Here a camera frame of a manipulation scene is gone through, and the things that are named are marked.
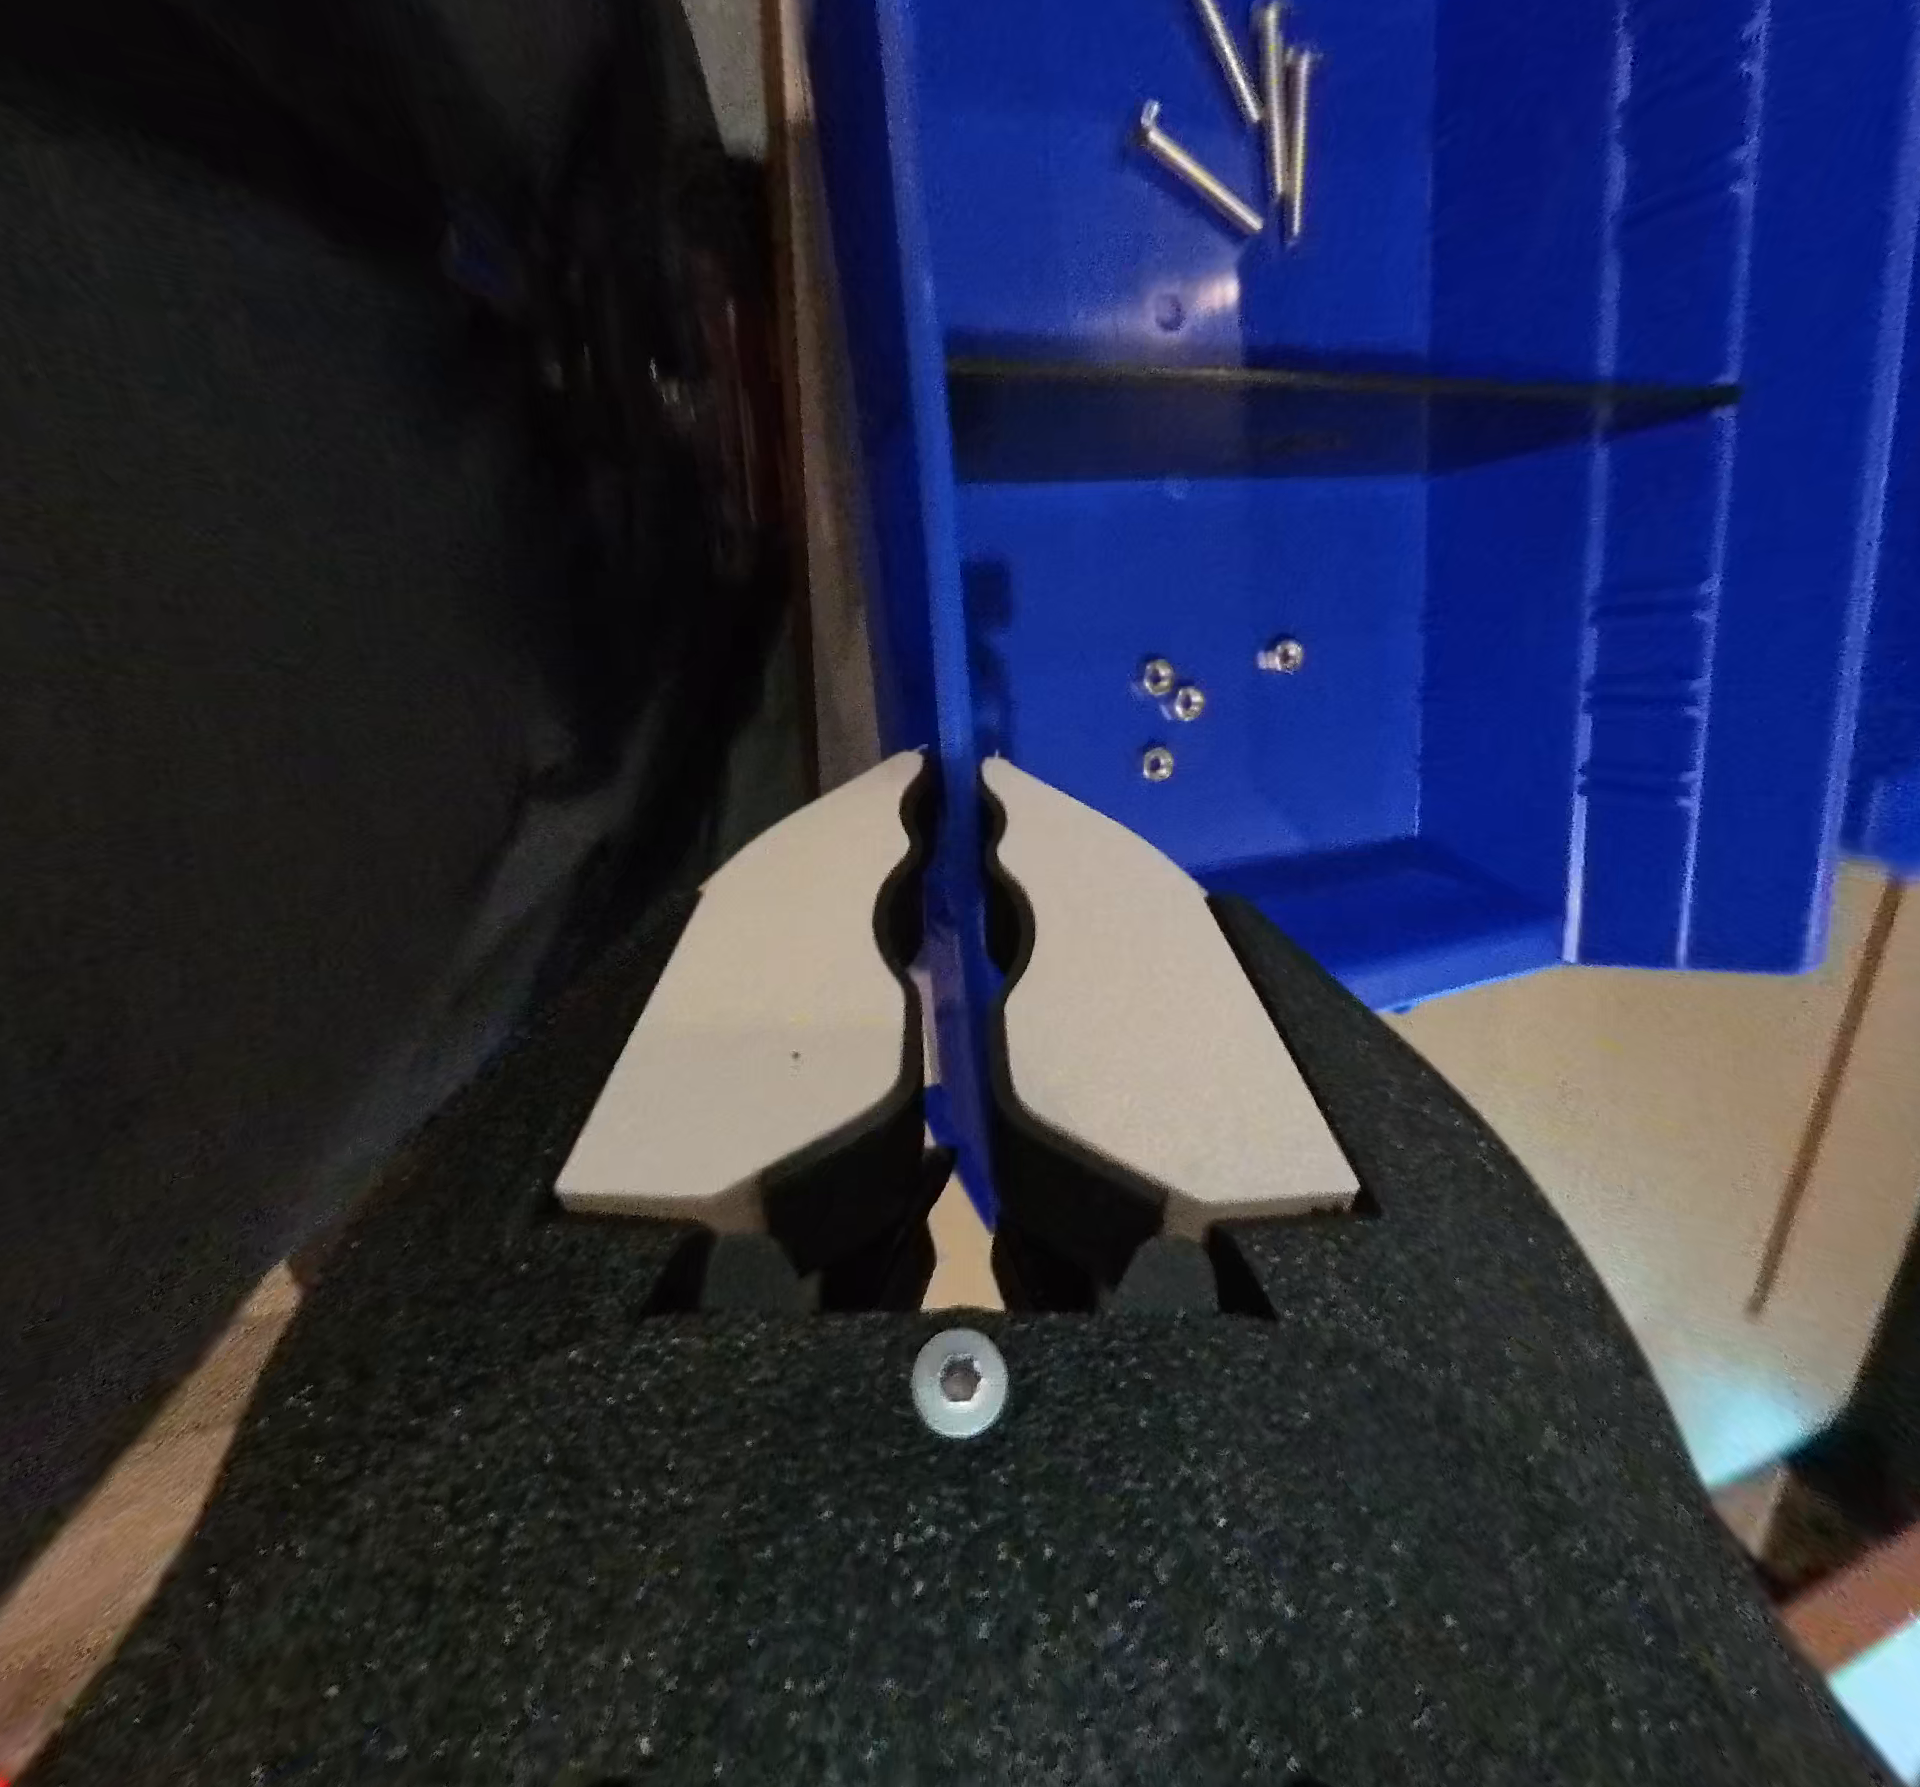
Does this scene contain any silver bolt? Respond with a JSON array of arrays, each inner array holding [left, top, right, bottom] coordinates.
[[1136, 97, 1269, 233], [1277, 47, 1321, 246], [1253, 0, 1295, 200], [1178, 0, 1269, 128]]

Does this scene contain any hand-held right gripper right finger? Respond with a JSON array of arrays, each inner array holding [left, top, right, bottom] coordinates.
[[975, 760, 1369, 1243]]

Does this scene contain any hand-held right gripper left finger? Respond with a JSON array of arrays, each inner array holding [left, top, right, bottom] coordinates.
[[551, 744, 941, 1232]]

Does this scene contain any blue plastic bin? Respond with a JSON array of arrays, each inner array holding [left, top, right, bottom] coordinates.
[[798, 0, 1920, 1221]]

